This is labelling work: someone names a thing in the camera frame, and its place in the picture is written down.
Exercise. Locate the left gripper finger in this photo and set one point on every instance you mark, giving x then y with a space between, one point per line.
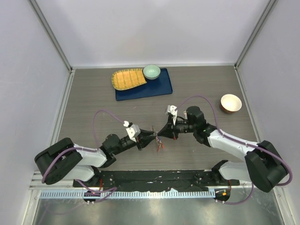
145 140
146 133

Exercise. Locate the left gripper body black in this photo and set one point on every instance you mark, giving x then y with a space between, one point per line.
137 143

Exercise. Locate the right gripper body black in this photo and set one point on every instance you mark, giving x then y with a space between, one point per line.
182 127

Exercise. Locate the red keyring holder with rings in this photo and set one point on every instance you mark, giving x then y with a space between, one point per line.
161 146

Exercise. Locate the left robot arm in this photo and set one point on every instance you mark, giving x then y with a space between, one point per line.
67 160

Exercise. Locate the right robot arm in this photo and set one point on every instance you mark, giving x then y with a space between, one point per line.
261 164

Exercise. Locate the blue tray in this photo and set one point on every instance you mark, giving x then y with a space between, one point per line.
157 87

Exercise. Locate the cream bowl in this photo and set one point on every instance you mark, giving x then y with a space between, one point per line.
230 103

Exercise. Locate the yellow woven basket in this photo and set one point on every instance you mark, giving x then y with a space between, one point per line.
128 78

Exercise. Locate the green bowl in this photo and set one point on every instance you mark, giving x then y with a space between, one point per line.
151 72

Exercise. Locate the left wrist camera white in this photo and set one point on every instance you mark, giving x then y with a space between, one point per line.
132 130

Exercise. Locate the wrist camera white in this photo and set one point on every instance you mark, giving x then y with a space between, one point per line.
171 111
132 130

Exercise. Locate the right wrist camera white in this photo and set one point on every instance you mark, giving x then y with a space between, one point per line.
171 111

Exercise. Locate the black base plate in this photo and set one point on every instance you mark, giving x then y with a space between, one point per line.
158 181

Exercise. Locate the white cable duct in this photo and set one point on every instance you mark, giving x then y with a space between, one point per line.
85 194

